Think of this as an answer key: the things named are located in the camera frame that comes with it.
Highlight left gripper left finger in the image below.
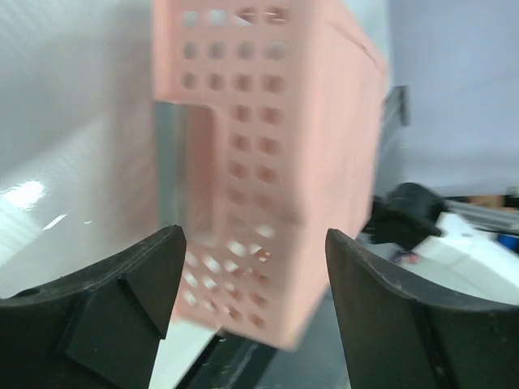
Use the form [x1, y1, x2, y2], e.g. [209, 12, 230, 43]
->
[1, 225, 187, 388]

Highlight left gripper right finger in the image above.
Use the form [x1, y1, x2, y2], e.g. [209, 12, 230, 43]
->
[325, 229, 518, 389]

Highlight pink plastic basket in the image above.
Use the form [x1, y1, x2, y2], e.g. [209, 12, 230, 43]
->
[153, 1, 388, 349]

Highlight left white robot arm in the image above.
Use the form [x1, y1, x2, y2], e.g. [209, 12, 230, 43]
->
[1, 182, 518, 388]

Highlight aluminium frame rail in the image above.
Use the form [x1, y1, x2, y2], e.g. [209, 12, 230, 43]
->
[153, 84, 519, 389]

